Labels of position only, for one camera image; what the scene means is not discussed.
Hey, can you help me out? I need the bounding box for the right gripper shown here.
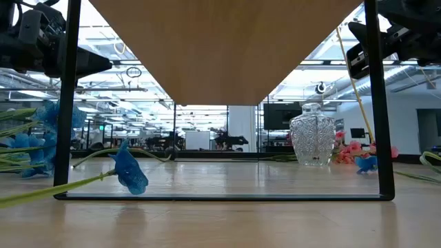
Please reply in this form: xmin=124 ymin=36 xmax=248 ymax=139
xmin=345 ymin=19 xmax=441 ymax=81

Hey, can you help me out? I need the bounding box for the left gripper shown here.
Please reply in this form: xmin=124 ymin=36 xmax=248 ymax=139
xmin=0 ymin=32 xmax=113 ymax=79

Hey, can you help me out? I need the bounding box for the large blue flower bunch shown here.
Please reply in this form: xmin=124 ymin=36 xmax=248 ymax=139
xmin=0 ymin=99 xmax=88 ymax=180

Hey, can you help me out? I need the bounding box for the bare green stem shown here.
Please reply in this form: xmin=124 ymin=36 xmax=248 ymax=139
xmin=71 ymin=147 xmax=172 ymax=169

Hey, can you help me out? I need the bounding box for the tall cut-glass vase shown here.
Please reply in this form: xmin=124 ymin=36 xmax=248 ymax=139
xmin=289 ymin=102 xmax=337 ymax=167

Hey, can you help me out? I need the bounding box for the pink artificial flower bunch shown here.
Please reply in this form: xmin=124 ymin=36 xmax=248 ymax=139
xmin=240 ymin=130 xmax=365 ymax=165
xmin=358 ymin=143 xmax=400 ymax=165

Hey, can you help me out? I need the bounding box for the long-stemmed blue flower sprig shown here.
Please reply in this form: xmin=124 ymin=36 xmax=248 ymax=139
xmin=0 ymin=138 xmax=150 ymax=210

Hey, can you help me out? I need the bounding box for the small two-bloom blue sprig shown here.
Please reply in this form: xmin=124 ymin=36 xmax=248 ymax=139
xmin=356 ymin=150 xmax=441 ymax=185

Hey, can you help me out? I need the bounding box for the small black monitor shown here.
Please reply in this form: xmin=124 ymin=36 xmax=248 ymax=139
xmin=350 ymin=127 xmax=367 ymax=140

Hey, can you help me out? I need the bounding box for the white board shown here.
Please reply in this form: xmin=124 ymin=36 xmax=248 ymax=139
xmin=185 ymin=130 xmax=212 ymax=151

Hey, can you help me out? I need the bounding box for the black hanging cable coil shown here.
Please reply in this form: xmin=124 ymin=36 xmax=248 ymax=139
xmin=125 ymin=65 xmax=143 ymax=79

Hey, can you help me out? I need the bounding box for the yellow hanging cable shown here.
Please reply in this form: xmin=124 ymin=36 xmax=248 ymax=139
xmin=336 ymin=27 xmax=376 ymax=145

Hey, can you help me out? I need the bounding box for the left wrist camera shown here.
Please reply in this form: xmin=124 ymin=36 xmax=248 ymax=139
xmin=17 ymin=2 xmax=67 ymax=48

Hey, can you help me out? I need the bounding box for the wooden shelf black frame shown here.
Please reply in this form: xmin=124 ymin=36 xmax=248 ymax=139
xmin=53 ymin=0 xmax=396 ymax=203

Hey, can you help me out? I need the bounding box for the black table frame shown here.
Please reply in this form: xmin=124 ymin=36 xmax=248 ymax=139
xmin=70 ymin=150 xmax=441 ymax=165

